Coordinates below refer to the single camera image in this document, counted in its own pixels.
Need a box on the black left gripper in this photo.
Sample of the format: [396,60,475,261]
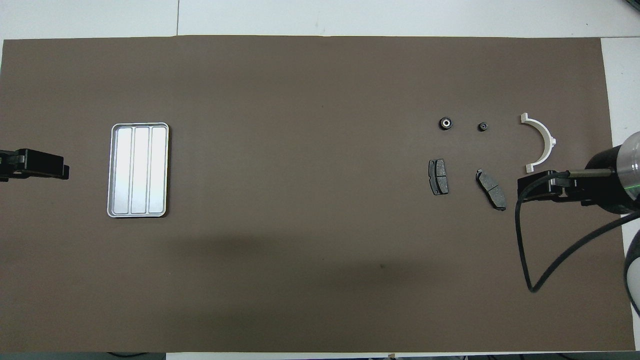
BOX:
[0,148,70,182]

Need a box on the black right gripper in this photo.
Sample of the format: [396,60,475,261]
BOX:
[517,171,596,206]

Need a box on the silver metal tray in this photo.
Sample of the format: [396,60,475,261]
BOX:
[107,122,170,219]

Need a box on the long dark brake pad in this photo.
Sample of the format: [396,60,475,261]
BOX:
[475,169,507,212]

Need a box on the short dark brake pad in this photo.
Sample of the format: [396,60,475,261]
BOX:
[428,159,449,196]

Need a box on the brown table mat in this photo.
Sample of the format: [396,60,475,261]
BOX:
[0,35,625,353]

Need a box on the white semicircular bracket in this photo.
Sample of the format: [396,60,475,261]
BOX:
[520,113,557,174]

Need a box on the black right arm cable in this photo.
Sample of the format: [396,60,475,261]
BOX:
[515,170,640,294]

